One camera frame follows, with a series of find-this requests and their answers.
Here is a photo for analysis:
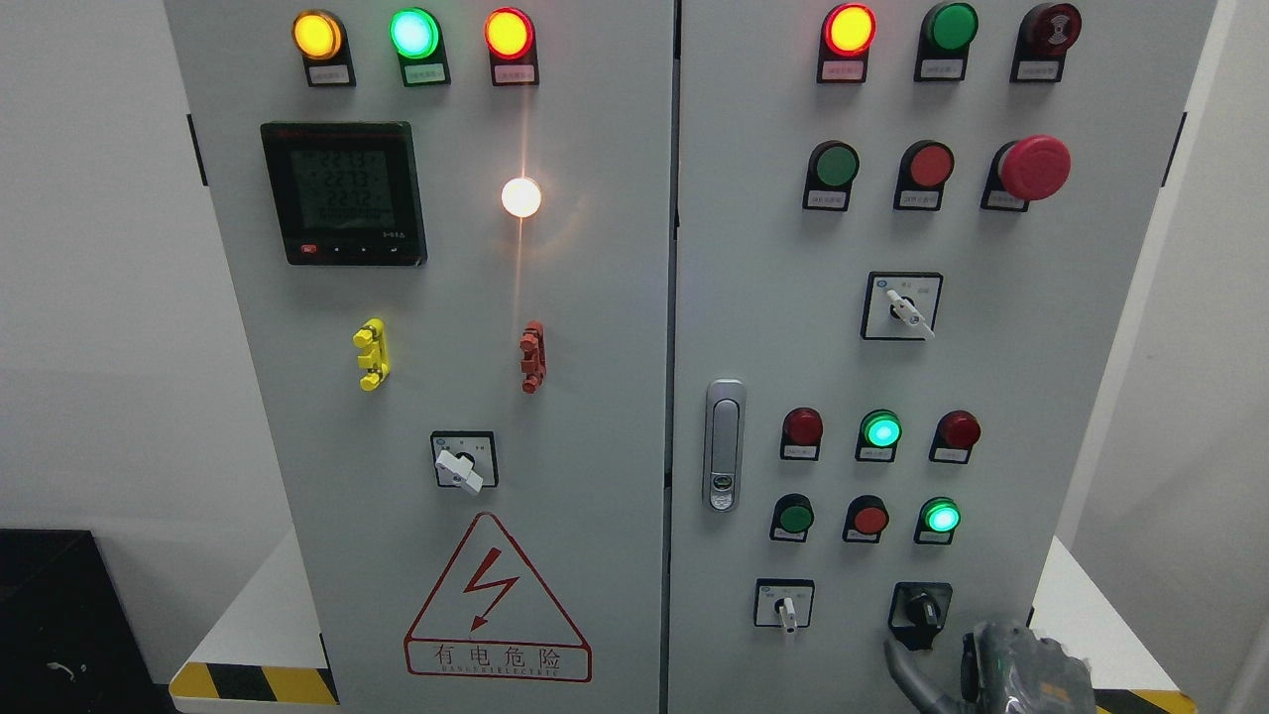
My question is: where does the dark red indicator left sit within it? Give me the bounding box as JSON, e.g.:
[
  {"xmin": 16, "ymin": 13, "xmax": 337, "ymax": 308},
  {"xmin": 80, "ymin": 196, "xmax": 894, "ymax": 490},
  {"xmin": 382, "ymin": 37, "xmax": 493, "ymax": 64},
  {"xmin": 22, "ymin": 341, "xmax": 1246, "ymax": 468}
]
[{"xmin": 779, "ymin": 407, "xmax": 824, "ymax": 462}]

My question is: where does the dark red indicator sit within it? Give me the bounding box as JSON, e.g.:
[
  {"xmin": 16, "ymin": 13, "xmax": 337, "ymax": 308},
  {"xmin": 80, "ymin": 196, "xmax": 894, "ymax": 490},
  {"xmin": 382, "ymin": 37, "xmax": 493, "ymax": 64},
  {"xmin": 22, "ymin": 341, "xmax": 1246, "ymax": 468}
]
[
  {"xmin": 929, "ymin": 410, "xmax": 981, "ymax": 465},
  {"xmin": 779, "ymin": 407, "xmax": 824, "ymax": 462}
]

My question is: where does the white lit indicator light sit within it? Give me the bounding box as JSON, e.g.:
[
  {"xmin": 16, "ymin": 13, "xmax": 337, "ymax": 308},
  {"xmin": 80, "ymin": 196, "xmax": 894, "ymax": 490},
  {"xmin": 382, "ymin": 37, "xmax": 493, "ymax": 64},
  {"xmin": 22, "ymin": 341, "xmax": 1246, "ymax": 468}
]
[{"xmin": 503, "ymin": 178, "xmax": 542, "ymax": 219}]

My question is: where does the green push button lower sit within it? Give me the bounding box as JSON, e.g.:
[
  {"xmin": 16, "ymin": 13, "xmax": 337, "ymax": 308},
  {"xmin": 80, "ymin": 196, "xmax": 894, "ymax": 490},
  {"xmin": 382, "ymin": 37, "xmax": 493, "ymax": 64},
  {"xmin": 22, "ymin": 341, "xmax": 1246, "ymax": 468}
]
[{"xmin": 766, "ymin": 493, "xmax": 815, "ymax": 542}]

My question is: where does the green push button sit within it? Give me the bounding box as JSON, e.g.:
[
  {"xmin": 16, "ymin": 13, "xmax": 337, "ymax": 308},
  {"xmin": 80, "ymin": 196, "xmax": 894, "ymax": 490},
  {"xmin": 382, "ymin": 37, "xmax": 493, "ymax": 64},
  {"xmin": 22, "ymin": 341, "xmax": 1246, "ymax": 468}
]
[
  {"xmin": 766, "ymin": 493, "xmax": 815, "ymax": 542},
  {"xmin": 802, "ymin": 140, "xmax": 860, "ymax": 212}
]

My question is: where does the left grey cabinet door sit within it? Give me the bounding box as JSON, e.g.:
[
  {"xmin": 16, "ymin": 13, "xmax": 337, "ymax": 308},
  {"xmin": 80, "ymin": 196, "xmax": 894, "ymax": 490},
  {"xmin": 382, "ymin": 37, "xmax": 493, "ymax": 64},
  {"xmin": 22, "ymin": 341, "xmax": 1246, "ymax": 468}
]
[{"xmin": 165, "ymin": 1, "xmax": 675, "ymax": 713}]

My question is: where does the grey cabinet door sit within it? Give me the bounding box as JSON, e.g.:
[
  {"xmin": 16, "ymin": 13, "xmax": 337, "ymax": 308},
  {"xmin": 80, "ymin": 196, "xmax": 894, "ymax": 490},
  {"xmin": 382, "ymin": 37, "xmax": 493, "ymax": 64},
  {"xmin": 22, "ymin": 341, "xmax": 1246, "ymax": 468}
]
[
  {"xmin": 666, "ymin": 1, "xmax": 1217, "ymax": 713},
  {"xmin": 165, "ymin": 1, "xmax": 675, "ymax": 713}
]

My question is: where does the green lit indicator middle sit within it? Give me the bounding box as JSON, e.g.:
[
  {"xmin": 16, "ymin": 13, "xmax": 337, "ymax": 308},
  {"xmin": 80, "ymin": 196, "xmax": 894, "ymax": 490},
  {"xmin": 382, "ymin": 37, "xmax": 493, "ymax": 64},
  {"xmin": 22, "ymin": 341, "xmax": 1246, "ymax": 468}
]
[{"xmin": 854, "ymin": 410, "xmax": 904, "ymax": 464}]

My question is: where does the green lit indicator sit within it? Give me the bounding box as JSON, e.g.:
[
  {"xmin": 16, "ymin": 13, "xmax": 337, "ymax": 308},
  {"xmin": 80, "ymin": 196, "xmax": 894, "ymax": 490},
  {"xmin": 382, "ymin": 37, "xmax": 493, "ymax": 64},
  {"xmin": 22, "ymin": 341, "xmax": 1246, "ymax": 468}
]
[
  {"xmin": 390, "ymin": 6, "xmax": 450, "ymax": 88},
  {"xmin": 854, "ymin": 410, "xmax": 904, "ymax": 464}
]

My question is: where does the green push button upper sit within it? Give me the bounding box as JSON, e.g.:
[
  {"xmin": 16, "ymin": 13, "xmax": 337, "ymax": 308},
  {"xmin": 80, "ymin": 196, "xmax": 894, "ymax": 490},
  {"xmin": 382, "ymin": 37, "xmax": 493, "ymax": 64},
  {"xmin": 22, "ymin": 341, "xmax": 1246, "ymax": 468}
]
[{"xmin": 802, "ymin": 140, "xmax": 860, "ymax": 212}]

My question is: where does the red push button lower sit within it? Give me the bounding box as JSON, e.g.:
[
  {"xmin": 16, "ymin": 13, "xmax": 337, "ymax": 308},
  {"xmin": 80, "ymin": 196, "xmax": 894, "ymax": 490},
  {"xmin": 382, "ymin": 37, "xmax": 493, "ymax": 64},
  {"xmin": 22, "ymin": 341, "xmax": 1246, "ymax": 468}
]
[{"xmin": 843, "ymin": 495, "xmax": 890, "ymax": 545}]

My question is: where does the red push button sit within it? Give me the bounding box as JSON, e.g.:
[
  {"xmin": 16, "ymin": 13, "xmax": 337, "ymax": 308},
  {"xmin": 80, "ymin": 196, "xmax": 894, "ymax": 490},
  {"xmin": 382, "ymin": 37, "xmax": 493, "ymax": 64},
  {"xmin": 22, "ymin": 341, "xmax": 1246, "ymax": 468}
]
[
  {"xmin": 843, "ymin": 495, "xmax": 890, "ymax": 545},
  {"xmin": 892, "ymin": 140, "xmax": 956, "ymax": 211}
]

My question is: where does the red electrical danger sticker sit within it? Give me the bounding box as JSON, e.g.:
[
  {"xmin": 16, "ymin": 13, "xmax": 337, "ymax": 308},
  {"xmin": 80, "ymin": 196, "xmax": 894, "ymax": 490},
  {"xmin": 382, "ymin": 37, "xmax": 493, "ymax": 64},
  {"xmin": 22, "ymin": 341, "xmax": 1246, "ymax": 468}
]
[{"xmin": 404, "ymin": 512, "xmax": 593, "ymax": 682}]

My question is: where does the right grey cabinet door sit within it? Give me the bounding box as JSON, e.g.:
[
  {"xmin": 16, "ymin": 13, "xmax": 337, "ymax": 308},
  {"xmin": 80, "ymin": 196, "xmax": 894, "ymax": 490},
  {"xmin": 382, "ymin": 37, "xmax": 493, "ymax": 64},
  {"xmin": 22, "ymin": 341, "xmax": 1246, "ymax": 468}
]
[{"xmin": 666, "ymin": 1, "xmax": 1217, "ymax": 713}]

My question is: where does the dark red indicator right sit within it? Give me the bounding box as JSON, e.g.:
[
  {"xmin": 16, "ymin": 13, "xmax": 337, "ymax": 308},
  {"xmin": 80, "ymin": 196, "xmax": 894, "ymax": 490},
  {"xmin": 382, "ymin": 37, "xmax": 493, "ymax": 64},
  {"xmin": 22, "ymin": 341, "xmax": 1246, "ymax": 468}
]
[{"xmin": 929, "ymin": 410, "xmax": 981, "ymax": 465}]

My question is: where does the black digital power meter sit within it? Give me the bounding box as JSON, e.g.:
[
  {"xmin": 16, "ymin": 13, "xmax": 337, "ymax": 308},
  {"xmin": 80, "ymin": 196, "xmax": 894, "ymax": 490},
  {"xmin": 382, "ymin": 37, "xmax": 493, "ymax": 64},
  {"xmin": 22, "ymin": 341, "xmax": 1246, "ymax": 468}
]
[{"xmin": 260, "ymin": 120, "xmax": 426, "ymax": 268}]

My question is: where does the green lit button lower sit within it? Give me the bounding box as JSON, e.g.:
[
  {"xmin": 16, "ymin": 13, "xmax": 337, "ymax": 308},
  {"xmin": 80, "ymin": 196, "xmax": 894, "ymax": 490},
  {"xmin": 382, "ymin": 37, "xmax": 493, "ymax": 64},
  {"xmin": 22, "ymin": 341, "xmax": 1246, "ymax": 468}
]
[{"xmin": 914, "ymin": 496, "xmax": 962, "ymax": 545}]

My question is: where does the red lit indicator left door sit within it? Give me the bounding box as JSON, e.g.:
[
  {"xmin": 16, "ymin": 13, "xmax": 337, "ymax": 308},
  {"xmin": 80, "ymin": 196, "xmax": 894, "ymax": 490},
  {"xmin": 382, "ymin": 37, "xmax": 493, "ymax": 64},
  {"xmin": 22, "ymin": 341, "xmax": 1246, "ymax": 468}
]
[{"xmin": 483, "ymin": 6, "xmax": 539, "ymax": 86}]

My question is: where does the red lit indicator door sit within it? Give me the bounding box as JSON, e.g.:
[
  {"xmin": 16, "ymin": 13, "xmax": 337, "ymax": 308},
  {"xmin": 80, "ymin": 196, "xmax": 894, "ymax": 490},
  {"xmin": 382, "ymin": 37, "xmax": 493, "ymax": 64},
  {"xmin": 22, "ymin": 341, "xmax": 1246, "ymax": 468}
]
[
  {"xmin": 483, "ymin": 6, "xmax": 539, "ymax": 86},
  {"xmin": 816, "ymin": 3, "xmax": 876, "ymax": 84}
]

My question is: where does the red push button upper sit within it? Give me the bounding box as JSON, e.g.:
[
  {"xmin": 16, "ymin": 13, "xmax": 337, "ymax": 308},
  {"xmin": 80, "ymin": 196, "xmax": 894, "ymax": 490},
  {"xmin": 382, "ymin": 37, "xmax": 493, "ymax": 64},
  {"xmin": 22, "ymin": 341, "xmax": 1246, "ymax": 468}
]
[{"xmin": 892, "ymin": 140, "xmax": 956, "ymax": 211}]

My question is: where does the red lit indicator right door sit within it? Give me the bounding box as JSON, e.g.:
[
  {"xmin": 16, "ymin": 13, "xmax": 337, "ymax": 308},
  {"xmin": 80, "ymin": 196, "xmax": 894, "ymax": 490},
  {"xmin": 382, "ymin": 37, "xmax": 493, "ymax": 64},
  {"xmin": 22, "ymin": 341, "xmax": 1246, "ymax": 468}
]
[{"xmin": 816, "ymin": 3, "xmax": 876, "ymax": 84}]

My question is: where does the green lit indicator top left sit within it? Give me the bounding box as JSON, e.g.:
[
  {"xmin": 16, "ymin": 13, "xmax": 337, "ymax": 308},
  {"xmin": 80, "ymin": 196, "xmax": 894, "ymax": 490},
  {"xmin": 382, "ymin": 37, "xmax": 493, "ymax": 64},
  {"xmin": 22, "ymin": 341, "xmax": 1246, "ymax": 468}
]
[{"xmin": 390, "ymin": 6, "xmax": 450, "ymax": 88}]

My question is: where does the red emergency stop button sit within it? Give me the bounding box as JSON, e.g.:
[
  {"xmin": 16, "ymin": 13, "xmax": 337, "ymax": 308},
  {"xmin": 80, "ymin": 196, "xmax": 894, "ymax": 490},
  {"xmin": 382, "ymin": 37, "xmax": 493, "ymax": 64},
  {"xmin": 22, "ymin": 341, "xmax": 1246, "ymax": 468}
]
[{"xmin": 981, "ymin": 134, "xmax": 1074, "ymax": 212}]

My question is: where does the dark green indicator top right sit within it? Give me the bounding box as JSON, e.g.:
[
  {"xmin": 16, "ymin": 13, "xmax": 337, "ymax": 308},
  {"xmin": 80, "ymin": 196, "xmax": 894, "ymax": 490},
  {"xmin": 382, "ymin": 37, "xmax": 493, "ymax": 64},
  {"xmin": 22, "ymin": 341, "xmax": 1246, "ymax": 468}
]
[{"xmin": 914, "ymin": 1, "xmax": 980, "ymax": 82}]

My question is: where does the yellow indicator light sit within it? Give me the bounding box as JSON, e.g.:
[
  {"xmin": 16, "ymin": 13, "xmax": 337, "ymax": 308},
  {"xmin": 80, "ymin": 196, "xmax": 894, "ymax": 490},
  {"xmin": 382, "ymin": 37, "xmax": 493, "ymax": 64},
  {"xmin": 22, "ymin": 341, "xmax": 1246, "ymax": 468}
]
[{"xmin": 291, "ymin": 9, "xmax": 357, "ymax": 88}]

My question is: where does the white platform hazard stripe base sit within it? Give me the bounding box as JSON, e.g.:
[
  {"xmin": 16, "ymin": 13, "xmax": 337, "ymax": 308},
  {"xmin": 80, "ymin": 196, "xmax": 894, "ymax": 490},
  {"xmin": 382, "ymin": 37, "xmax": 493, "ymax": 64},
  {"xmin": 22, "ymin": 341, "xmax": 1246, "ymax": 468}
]
[{"xmin": 168, "ymin": 533, "xmax": 341, "ymax": 713}]

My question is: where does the red black buzzer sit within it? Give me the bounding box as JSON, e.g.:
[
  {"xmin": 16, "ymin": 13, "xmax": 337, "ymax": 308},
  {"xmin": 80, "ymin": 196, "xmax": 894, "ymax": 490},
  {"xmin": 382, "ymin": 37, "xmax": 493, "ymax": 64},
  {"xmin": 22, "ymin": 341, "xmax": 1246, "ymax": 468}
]
[{"xmin": 1010, "ymin": 3, "xmax": 1082, "ymax": 84}]

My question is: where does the black box lower left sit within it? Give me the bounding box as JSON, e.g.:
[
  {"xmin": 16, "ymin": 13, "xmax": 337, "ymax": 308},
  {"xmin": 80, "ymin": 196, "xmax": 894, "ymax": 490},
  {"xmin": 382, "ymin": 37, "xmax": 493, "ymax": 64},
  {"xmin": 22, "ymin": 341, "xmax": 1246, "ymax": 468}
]
[{"xmin": 1, "ymin": 529, "xmax": 168, "ymax": 713}]

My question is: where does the silver door lock handle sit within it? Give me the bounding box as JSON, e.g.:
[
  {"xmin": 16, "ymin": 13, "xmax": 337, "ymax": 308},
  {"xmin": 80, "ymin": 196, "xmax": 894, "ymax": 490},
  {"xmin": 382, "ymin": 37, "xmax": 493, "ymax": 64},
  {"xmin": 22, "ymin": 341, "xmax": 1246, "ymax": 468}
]
[{"xmin": 702, "ymin": 379, "xmax": 747, "ymax": 514}]

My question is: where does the red terminal handle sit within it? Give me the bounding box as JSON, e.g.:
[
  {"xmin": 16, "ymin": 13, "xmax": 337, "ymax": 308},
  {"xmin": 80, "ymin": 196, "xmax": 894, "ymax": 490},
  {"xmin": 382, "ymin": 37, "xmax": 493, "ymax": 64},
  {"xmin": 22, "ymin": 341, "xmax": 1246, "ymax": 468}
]
[{"xmin": 519, "ymin": 320, "xmax": 547, "ymax": 394}]

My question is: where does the white selector switch left door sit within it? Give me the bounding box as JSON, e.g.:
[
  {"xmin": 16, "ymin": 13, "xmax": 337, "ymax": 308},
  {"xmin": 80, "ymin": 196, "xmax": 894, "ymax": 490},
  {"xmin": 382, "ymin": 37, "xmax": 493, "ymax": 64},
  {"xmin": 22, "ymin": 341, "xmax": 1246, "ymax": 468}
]
[{"xmin": 430, "ymin": 430, "xmax": 500, "ymax": 496}]

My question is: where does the yellow terminal handle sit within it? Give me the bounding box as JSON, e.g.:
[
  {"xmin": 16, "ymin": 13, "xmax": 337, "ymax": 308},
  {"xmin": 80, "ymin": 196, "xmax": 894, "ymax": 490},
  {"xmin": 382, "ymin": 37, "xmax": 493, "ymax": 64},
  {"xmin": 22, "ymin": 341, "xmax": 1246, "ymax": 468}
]
[{"xmin": 352, "ymin": 317, "xmax": 391, "ymax": 393}]

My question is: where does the white selector switch upper right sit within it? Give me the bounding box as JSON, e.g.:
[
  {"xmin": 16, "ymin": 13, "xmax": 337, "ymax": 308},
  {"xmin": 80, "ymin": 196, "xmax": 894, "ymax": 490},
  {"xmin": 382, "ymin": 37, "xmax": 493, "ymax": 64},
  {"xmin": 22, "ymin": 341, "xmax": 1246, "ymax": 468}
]
[{"xmin": 860, "ymin": 271, "xmax": 944, "ymax": 342}]

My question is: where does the white selector switch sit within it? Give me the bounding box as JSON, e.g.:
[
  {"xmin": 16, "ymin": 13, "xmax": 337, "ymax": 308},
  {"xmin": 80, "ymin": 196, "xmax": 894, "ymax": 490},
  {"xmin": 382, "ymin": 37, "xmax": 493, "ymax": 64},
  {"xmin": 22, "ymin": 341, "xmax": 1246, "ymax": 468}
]
[
  {"xmin": 860, "ymin": 271, "xmax": 944, "ymax": 342},
  {"xmin": 753, "ymin": 578, "xmax": 815, "ymax": 634}
]

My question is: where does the white selector switch lower right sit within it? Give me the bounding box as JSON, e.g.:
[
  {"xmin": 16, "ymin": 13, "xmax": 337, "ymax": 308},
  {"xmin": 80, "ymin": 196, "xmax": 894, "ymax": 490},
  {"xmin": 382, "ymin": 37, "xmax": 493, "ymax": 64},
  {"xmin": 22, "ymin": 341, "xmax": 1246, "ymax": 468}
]
[{"xmin": 753, "ymin": 578, "xmax": 815, "ymax": 634}]

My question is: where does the black rotary knob switch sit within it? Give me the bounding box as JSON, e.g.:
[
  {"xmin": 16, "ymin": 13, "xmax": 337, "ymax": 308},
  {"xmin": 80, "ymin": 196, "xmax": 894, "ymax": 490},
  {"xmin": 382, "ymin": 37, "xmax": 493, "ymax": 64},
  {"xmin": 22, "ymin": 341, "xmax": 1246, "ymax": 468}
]
[{"xmin": 887, "ymin": 580, "xmax": 956, "ymax": 652}]

